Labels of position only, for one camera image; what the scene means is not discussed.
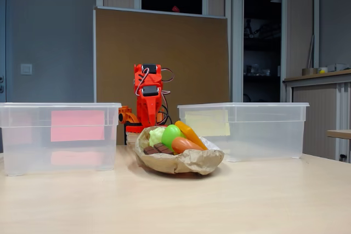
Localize pale green toy grapes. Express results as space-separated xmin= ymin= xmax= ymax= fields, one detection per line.
xmin=149 ymin=127 xmax=166 ymax=147

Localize green toy apple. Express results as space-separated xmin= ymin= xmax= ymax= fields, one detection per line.
xmin=161 ymin=124 xmax=187 ymax=152

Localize brown toy chocolate bar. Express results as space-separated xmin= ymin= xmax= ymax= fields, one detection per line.
xmin=143 ymin=142 xmax=175 ymax=156

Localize yellow paper label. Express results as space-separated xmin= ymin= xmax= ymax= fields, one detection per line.
xmin=185 ymin=110 xmax=230 ymax=137

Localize pink paper label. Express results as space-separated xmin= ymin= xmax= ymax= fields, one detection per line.
xmin=50 ymin=110 xmax=106 ymax=142

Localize clear plastic bin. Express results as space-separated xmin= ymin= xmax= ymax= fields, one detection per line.
xmin=177 ymin=102 xmax=310 ymax=163
xmin=0 ymin=102 xmax=122 ymax=176

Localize white box on cabinet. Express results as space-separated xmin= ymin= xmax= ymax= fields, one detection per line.
xmin=327 ymin=63 xmax=350 ymax=72

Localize orange plastic clamp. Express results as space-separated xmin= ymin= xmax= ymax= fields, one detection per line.
xmin=118 ymin=105 xmax=140 ymax=125

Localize wooden base block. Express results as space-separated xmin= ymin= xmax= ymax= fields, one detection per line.
xmin=126 ymin=132 xmax=144 ymax=146

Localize brown cork board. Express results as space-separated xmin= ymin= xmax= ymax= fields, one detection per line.
xmin=93 ymin=5 xmax=230 ymax=146

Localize crumpled brown paper bag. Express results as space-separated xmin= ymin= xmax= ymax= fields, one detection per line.
xmin=134 ymin=126 xmax=225 ymax=176

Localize grey cabinet with wooden top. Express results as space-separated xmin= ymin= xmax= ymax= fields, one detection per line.
xmin=282 ymin=69 xmax=351 ymax=163

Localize small wooden side table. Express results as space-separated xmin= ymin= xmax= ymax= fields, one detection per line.
xmin=326 ymin=129 xmax=351 ymax=140

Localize black power cable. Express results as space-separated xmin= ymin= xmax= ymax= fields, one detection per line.
xmin=157 ymin=104 xmax=173 ymax=125

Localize white light switch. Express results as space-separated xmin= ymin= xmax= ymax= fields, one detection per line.
xmin=20 ymin=63 xmax=33 ymax=76

